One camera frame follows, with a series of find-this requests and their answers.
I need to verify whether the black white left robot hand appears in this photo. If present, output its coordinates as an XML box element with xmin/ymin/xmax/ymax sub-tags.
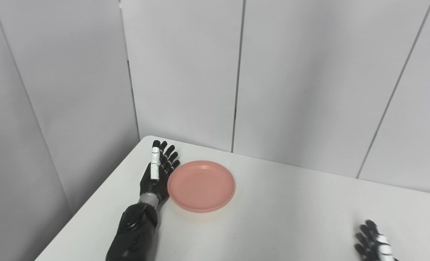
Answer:
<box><xmin>140</xmin><ymin>140</ymin><xmax>181</xmax><ymax>207</ymax></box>

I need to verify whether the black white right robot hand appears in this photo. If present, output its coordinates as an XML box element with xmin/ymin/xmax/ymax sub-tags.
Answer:
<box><xmin>354</xmin><ymin>219</ymin><xmax>398</xmax><ymax>261</ymax></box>

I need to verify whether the pink round plate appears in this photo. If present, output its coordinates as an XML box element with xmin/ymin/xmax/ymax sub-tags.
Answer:
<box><xmin>167</xmin><ymin>161</ymin><xmax>236</xmax><ymax>213</ymax></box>

